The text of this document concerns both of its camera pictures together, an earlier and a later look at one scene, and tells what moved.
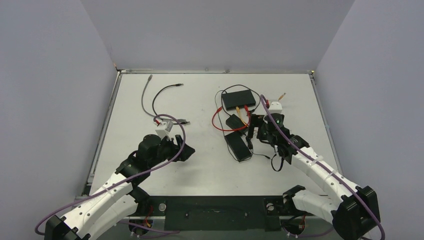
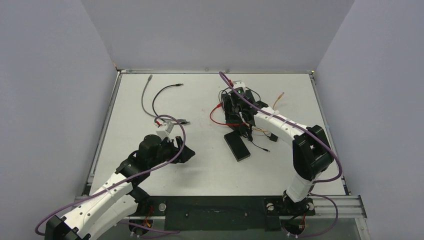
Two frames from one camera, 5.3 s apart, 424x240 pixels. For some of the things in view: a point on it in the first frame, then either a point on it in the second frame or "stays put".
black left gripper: x=186 y=150 stays put
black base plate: x=218 y=213 stays put
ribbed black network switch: x=236 y=143 stays put
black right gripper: x=260 y=126 to x=234 y=108
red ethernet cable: x=219 y=109 to x=220 y=104
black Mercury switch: x=239 y=98 stays put
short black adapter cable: x=271 y=159 to x=262 y=148
